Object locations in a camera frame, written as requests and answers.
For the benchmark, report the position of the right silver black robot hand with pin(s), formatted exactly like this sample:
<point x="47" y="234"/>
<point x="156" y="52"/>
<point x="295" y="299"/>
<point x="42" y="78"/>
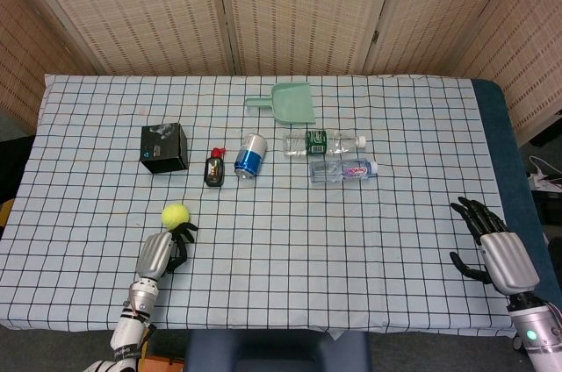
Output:
<point x="509" y="262"/>

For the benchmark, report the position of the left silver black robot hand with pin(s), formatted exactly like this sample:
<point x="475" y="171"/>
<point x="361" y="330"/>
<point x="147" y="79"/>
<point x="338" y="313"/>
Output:
<point x="153" y="255"/>

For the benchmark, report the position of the yellow tennis ball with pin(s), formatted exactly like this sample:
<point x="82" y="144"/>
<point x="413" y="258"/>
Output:
<point x="175" y="215"/>

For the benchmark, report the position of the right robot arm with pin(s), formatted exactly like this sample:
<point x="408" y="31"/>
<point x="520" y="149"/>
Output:
<point x="540" y="332"/>

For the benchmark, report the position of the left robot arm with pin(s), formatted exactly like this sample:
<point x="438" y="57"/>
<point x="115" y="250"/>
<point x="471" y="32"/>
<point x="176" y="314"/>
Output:
<point x="129" y="328"/>

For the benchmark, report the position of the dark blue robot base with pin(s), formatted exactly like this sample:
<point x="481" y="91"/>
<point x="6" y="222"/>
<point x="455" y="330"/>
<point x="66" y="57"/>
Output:
<point x="276" y="350"/>

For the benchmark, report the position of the black cardboard box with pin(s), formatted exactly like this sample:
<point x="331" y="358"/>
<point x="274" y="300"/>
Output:
<point x="164" y="148"/>

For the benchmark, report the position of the orange box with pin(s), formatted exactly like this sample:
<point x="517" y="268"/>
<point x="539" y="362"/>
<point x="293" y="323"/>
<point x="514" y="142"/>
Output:
<point x="164" y="364"/>

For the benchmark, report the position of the dark blue padded table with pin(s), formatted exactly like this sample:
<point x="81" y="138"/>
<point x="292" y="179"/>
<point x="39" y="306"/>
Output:
<point x="505" y="161"/>

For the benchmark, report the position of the small black bottle red cap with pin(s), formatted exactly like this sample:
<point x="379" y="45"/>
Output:
<point x="214" y="171"/>

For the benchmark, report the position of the light blue checked tablecloth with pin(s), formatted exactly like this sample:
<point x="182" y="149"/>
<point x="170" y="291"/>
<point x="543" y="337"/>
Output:
<point x="281" y="249"/>

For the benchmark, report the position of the blue silver drink can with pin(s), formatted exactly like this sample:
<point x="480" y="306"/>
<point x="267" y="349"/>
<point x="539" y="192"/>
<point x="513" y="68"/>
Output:
<point x="251" y="157"/>

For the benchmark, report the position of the clear bottle pink label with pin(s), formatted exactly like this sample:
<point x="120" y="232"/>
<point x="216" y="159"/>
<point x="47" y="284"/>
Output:
<point x="340" y="170"/>

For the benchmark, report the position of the clear bottle green label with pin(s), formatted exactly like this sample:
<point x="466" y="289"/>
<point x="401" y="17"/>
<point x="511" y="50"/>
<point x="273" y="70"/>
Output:
<point x="316" y="142"/>

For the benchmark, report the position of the mint green plastic dustpan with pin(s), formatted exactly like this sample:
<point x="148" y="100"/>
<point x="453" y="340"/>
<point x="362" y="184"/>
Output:
<point x="293" y="103"/>

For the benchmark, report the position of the metal screen hinge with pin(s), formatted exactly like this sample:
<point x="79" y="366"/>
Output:
<point x="374" y="35"/>

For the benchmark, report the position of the woven bamboo folding screen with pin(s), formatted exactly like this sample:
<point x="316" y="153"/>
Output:
<point x="281" y="8"/>

